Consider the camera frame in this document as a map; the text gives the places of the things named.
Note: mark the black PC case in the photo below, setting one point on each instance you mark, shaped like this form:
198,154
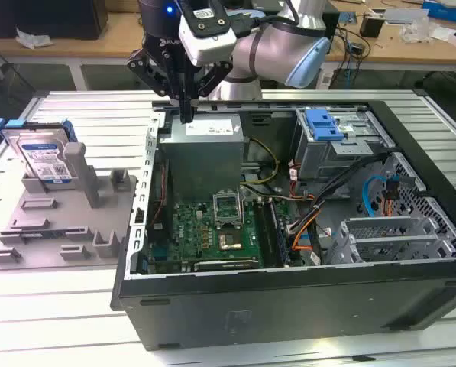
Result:
288,306

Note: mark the green motherboard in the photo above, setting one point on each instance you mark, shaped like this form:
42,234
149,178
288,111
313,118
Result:
189,229

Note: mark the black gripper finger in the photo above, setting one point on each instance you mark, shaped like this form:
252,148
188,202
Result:
212,80
151,67

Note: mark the blue cardboard box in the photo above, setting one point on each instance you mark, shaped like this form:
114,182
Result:
445,9

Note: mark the grey parts rack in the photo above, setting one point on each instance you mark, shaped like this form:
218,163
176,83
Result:
59,214

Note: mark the metal disk bay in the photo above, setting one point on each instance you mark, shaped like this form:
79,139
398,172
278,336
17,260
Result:
384,229

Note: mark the black RAM slot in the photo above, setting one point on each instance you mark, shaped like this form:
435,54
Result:
264,233

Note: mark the metal optical drive cage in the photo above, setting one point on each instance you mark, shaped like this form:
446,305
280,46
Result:
327,160

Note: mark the clear plastic bag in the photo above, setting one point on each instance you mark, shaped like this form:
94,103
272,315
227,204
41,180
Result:
414,30

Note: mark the green RAM stick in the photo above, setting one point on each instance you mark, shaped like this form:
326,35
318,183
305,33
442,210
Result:
36,234

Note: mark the grey power supply unit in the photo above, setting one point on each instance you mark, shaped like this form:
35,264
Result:
201,160

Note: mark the large black box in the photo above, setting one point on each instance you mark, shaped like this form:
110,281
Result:
40,19

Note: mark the small black box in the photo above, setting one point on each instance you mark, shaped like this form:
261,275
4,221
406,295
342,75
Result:
370,26

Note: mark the wooden desk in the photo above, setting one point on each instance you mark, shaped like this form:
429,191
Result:
97,47

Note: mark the black graphics card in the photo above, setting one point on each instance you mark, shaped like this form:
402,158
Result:
225,265

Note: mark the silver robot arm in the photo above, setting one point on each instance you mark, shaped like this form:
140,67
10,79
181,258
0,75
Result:
273,46

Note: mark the blue plastic cage latch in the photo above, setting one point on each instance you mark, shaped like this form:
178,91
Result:
321,126

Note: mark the white crumpled plastic bag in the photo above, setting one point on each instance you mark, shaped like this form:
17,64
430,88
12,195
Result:
33,40

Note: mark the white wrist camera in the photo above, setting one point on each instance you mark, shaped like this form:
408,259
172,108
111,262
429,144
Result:
212,46

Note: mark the CPU socket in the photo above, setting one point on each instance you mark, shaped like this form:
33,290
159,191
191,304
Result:
229,241

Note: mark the hard disk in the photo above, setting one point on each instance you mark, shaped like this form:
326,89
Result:
40,153

